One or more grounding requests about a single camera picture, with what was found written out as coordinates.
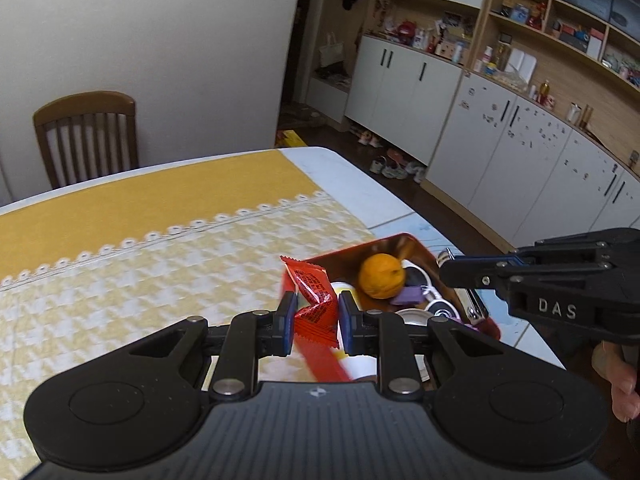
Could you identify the yellow houndstooth table runner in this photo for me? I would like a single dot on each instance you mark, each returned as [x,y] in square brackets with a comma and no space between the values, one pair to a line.
[84,272]

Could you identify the yellow box on floor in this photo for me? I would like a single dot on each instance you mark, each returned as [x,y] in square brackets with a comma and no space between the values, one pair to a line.
[289,139]

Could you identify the white yellow plastic bottle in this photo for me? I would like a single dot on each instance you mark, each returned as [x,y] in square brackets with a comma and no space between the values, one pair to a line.
[352,355]

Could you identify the round gold tin lid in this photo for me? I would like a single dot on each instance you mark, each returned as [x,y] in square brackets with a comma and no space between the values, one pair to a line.
[415,317]

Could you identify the purple spiky toy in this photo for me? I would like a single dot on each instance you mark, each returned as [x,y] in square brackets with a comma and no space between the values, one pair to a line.
[472,327]

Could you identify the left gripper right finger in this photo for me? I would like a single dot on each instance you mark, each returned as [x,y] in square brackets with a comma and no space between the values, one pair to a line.
[398,376]

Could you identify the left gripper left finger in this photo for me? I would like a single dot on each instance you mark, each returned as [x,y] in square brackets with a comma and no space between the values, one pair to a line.
[239,346]

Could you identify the brown wooden chair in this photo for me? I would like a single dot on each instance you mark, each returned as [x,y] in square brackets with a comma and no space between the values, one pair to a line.
[86,136]

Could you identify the red metal tin box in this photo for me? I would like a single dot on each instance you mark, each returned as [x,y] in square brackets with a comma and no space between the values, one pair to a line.
[343,266]

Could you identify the person's right hand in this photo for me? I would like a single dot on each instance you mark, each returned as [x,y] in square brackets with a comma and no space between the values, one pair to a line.
[607,361]

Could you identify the white tote bag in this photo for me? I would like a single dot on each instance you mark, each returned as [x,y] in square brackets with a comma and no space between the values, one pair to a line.
[332,52]

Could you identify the small purple box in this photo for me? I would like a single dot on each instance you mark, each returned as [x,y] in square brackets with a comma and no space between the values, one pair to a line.
[410,296]

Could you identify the shoes on floor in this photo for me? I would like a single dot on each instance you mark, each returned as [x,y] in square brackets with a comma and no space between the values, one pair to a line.
[391,163]

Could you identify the white round sunglasses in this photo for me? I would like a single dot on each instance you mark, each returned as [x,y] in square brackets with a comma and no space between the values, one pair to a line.
[434,302]

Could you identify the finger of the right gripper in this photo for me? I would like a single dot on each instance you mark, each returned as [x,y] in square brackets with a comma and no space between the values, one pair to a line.
[475,274]
[595,245]

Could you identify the white wall cabinet unit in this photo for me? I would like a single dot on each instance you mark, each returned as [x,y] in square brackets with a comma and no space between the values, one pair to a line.
[525,113]

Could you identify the red candy wrapper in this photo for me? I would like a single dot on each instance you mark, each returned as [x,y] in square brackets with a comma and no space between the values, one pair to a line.
[317,321]

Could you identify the orange fruit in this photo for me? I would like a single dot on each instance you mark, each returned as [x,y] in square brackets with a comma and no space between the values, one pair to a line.
[381,276]

